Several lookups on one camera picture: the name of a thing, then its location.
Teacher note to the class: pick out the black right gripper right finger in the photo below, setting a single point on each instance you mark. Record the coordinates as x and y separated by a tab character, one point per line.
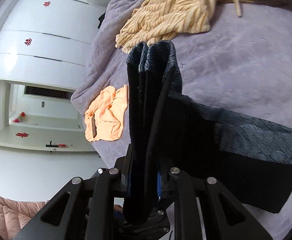
204	209

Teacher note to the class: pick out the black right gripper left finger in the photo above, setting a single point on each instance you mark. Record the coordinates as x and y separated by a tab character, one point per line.
83	208

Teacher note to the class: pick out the dark blue patterned pants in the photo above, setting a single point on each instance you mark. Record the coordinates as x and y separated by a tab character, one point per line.
251	157

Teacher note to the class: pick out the pink quilted jacket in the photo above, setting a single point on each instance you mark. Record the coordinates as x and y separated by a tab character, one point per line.
14	215

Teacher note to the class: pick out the white desk shelf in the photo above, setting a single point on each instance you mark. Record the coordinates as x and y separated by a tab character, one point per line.
43	133

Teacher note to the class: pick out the orange peach garment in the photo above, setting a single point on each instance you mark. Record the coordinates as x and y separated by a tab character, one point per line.
104	118

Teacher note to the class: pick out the lavender plush bed blanket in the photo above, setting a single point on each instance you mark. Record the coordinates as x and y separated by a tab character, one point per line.
242	65

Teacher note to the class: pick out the white wardrobe with doors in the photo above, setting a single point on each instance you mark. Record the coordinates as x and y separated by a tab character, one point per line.
47	42

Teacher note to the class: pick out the beige striped garment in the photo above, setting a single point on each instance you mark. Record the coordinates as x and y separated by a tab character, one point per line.
157	20

